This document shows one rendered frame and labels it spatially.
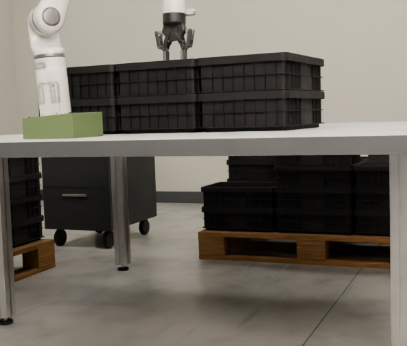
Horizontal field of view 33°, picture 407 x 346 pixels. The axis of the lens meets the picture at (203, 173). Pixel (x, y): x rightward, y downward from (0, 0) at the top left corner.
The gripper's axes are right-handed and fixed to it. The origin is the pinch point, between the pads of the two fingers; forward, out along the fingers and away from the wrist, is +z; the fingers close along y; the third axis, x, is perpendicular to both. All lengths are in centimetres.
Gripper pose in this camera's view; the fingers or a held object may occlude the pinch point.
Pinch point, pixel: (175, 58)
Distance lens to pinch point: 232.1
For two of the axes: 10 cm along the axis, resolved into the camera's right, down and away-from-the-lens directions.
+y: 9.0, 0.2, -4.3
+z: 0.2, 10.0, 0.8
